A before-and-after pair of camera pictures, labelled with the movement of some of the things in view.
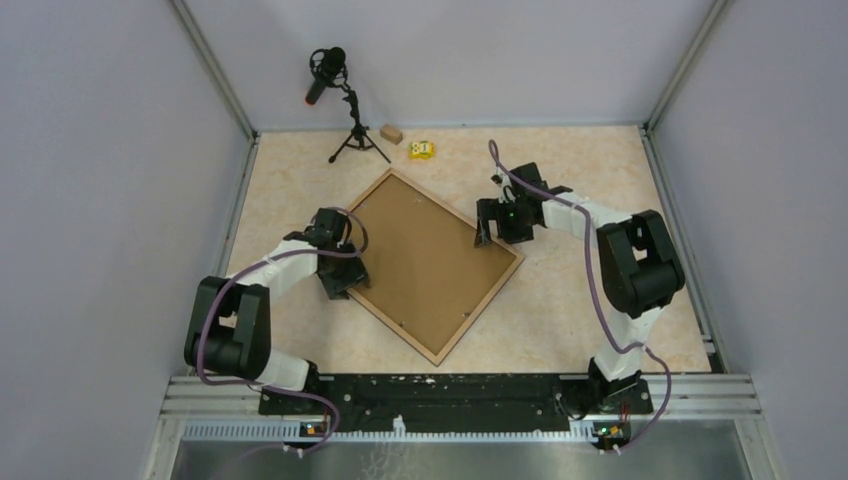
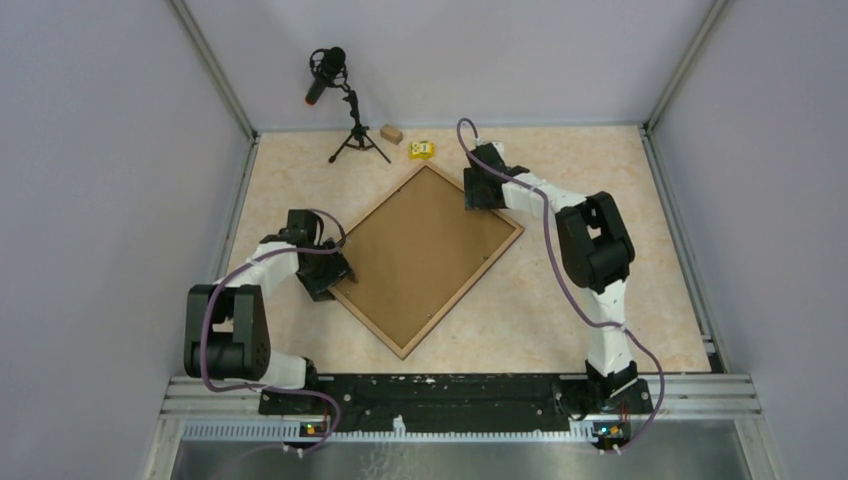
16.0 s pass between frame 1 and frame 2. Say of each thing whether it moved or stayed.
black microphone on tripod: stayed
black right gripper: moved
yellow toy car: stayed
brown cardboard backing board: moved
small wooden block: stayed
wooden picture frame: moved
